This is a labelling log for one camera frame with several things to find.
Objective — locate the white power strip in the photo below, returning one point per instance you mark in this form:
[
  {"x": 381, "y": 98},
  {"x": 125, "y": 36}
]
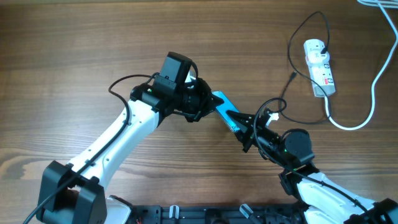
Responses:
[{"x": 324, "y": 82}]

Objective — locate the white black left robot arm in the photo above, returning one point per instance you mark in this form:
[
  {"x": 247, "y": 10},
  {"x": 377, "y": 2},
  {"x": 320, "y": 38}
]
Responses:
[{"x": 74, "y": 192}]

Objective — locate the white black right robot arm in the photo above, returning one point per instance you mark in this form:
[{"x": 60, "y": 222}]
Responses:
[{"x": 324, "y": 201}]

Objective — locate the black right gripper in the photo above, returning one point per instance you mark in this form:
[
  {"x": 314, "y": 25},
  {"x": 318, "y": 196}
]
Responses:
[{"x": 250, "y": 131}]

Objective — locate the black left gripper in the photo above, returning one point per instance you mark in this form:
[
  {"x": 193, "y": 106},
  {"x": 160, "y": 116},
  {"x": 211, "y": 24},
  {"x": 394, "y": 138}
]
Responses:
[{"x": 204, "y": 100}]

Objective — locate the white charger plug adapter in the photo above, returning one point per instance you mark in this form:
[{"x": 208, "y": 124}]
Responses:
[{"x": 314, "y": 55}]

